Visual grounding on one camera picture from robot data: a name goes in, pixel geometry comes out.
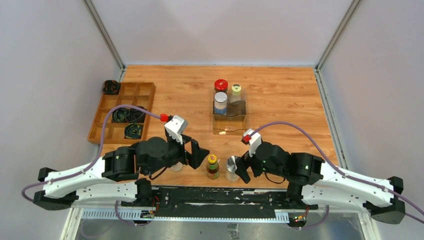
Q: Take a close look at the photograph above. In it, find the wooden compartment tray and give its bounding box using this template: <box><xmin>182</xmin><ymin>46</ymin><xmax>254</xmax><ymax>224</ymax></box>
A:
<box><xmin>87</xmin><ymin>81</ymin><xmax>156</xmax><ymax>145</ymax></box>

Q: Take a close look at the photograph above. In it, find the black cable coil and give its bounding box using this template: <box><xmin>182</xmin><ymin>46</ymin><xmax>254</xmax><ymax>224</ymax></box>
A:
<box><xmin>124</xmin><ymin>122</ymin><xmax>144</xmax><ymax>140</ymax></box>
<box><xmin>111</xmin><ymin>107</ymin><xmax>130</xmax><ymax>124</ymax></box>
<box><xmin>127</xmin><ymin>105</ymin><xmax>147</xmax><ymax>124</ymax></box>

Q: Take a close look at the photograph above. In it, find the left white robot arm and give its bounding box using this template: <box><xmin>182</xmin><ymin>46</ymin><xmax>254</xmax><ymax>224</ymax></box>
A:
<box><xmin>32</xmin><ymin>135</ymin><xmax>210</xmax><ymax>211</ymax></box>

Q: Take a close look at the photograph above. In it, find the yellow cap sauce bottle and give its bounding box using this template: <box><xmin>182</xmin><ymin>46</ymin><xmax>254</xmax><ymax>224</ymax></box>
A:
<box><xmin>206</xmin><ymin>154</ymin><xmax>220</xmax><ymax>180</ymax></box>

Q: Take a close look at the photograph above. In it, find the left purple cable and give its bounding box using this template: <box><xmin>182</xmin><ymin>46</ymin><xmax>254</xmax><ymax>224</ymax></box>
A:
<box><xmin>21</xmin><ymin>104</ymin><xmax>169</xmax><ymax>227</ymax></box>

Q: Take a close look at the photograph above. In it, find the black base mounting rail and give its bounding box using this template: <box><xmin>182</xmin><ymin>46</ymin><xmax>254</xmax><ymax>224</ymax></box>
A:
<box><xmin>121</xmin><ymin>187</ymin><xmax>307</xmax><ymax>219</ymax></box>

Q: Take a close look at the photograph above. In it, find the black cable coil outside tray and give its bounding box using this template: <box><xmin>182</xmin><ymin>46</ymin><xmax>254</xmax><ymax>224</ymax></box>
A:
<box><xmin>102</xmin><ymin>79</ymin><xmax>121</xmax><ymax>96</ymax></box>

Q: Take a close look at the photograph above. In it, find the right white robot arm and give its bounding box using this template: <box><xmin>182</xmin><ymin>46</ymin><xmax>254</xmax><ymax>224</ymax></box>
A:
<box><xmin>235</xmin><ymin>142</ymin><xmax>406</xmax><ymax>225</ymax></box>

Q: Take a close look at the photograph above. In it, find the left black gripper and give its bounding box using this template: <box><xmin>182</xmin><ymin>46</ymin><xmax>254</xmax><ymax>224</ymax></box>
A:
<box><xmin>147</xmin><ymin>133</ymin><xmax>212</xmax><ymax>176</ymax></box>

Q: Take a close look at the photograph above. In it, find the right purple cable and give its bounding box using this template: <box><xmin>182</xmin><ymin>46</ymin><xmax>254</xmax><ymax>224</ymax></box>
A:
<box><xmin>241</xmin><ymin>121</ymin><xmax>424</xmax><ymax>231</ymax></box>

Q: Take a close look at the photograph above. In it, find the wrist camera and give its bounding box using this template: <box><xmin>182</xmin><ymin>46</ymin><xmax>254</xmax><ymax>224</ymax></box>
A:
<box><xmin>241</xmin><ymin>128</ymin><xmax>262</xmax><ymax>157</ymax></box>
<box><xmin>164</xmin><ymin>115</ymin><xmax>188</xmax><ymax>145</ymax></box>

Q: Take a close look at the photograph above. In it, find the silver lid glass jar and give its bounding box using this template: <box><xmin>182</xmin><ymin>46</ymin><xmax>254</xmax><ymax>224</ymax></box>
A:
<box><xmin>225</xmin><ymin>155</ymin><xmax>239</xmax><ymax>182</ymax></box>

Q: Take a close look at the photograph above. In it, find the black cable coil middle left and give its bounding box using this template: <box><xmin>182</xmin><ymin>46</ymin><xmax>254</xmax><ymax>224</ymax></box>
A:
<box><xmin>111</xmin><ymin>107</ymin><xmax>130</xmax><ymax>124</ymax></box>

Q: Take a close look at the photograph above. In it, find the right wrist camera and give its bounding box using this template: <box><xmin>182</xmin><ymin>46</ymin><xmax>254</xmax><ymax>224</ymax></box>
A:
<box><xmin>241</xmin><ymin>128</ymin><xmax>262</xmax><ymax>157</ymax></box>

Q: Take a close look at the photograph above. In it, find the red lid sauce jar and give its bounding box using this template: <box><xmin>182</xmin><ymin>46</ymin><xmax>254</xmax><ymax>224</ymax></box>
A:
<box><xmin>214</xmin><ymin>79</ymin><xmax>229</xmax><ymax>93</ymax></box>

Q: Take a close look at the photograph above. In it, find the black lid spice bottle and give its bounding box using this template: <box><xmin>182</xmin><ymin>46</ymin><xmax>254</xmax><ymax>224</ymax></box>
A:
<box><xmin>170</xmin><ymin>162</ymin><xmax>184</xmax><ymax>173</ymax></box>

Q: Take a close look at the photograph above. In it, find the clear plastic organizer bin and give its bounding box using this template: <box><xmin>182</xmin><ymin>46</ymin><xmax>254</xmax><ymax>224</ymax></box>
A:
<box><xmin>211</xmin><ymin>86</ymin><xmax>248</xmax><ymax>136</ymax></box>

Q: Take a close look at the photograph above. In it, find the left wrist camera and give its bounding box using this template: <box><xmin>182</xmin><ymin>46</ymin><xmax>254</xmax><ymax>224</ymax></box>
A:
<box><xmin>164</xmin><ymin>115</ymin><xmax>188</xmax><ymax>145</ymax></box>

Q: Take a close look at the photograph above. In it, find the purple cable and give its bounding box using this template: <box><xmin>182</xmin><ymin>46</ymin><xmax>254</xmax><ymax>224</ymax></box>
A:
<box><xmin>21</xmin><ymin>104</ymin><xmax>169</xmax><ymax>227</ymax></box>
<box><xmin>241</xmin><ymin>121</ymin><xmax>424</xmax><ymax>231</ymax></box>

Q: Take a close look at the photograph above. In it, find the black cable coil middle right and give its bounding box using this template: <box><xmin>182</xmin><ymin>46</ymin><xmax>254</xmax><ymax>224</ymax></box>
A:
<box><xmin>127</xmin><ymin>105</ymin><xmax>147</xmax><ymax>124</ymax></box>

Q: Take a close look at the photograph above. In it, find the black cable coil lower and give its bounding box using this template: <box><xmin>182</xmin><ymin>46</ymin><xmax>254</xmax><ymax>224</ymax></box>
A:
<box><xmin>124</xmin><ymin>122</ymin><xmax>144</xmax><ymax>140</ymax></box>

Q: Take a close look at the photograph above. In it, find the silver lid blue bottle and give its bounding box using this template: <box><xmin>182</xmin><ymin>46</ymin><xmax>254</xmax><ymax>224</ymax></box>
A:
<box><xmin>213</xmin><ymin>92</ymin><xmax>228</xmax><ymax>115</ymax></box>

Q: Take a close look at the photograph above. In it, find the yellow lid spice bottle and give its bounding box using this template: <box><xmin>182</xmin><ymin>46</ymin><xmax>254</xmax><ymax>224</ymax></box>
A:
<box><xmin>229</xmin><ymin>84</ymin><xmax>243</xmax><ymax>103</ymax></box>

